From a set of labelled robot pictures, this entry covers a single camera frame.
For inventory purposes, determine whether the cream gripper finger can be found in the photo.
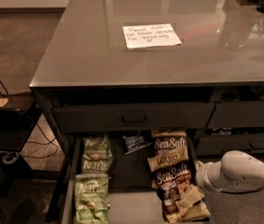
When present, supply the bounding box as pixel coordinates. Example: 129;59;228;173
179;202;208;222
177;185;204;208

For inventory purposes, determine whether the brown sea salt chip bag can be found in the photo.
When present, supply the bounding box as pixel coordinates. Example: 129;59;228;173
151;129;188;156
147;147;196;223

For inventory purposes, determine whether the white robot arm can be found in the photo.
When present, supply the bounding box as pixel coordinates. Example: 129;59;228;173
183;150;264;224

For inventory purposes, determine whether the middle right drawer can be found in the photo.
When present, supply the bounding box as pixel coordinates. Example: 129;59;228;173
196;133;264;156

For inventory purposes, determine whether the top right drawer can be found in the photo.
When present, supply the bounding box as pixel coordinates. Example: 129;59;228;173
208;101;264;129

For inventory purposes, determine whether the blue chip bag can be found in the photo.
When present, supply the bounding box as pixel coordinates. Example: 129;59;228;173
123;133;151;155

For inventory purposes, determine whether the top left drawer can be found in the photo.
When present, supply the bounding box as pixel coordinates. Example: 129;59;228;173
52;103;215;133

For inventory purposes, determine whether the middle green kettle chip bag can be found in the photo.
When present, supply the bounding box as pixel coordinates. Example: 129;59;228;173
81;159;112;174

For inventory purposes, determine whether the green kettle chip bag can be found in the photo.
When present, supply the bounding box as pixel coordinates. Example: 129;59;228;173
81;159;112;174
83;136;112;161
74;174;109;224

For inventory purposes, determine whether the front green kettle chip bag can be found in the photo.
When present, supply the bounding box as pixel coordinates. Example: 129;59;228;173
74;174;109;224

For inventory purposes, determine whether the rear green kettle chip bag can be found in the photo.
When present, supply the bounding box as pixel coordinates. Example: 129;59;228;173
83;136;112;161

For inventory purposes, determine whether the grey cabinet with glass top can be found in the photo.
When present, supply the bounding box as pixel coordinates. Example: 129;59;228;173
29;0;264;224

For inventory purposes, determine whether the white handwritten paper note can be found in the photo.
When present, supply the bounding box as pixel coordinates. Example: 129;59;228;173
122;23;182;49

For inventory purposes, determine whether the black side table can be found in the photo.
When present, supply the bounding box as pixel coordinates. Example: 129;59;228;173
0;92;41;194

